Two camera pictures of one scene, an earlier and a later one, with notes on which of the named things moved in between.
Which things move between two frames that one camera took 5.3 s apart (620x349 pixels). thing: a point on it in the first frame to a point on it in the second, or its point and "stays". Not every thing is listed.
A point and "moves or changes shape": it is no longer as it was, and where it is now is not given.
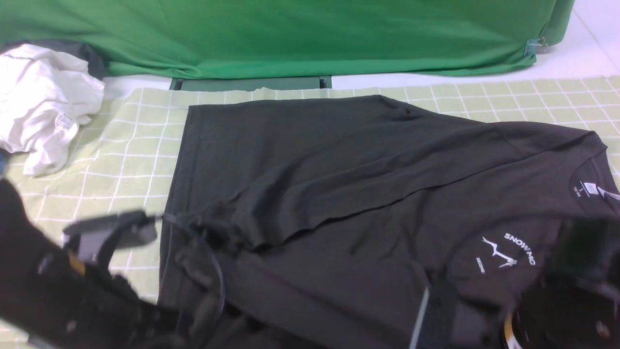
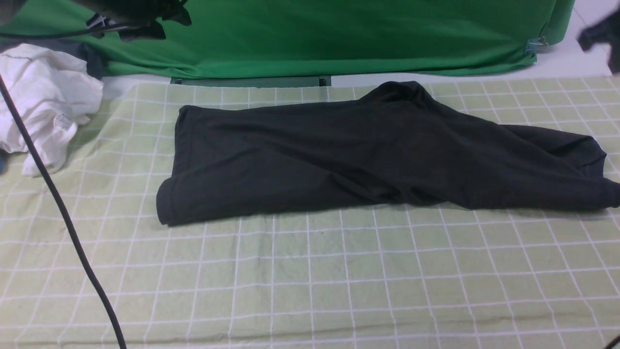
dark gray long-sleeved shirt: (311, 223) moves or changes shape
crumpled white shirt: (45, 92) stays
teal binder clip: (534, 46) stays
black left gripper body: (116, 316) to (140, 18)
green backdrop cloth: (260, 39) stays
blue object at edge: (2, 160) stays
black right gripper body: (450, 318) to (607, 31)
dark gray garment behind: (98, 65) stays
